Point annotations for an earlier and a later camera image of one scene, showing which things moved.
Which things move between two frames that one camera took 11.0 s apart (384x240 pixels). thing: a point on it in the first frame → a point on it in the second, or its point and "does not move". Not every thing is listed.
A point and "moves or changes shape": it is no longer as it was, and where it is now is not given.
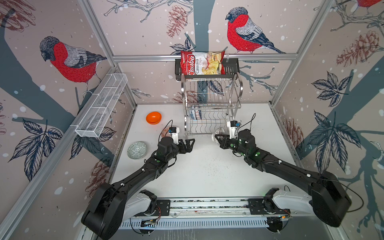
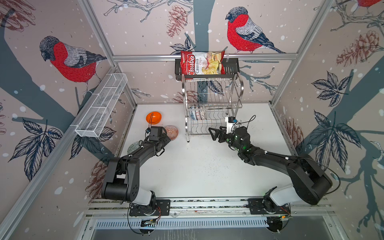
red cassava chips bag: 199,63 does not move
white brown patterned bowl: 220,131 moves or changes shape
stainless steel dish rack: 209,103 does not move
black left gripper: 189,147 → 165,137
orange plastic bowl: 153,117 does not move
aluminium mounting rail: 231,207 does not move
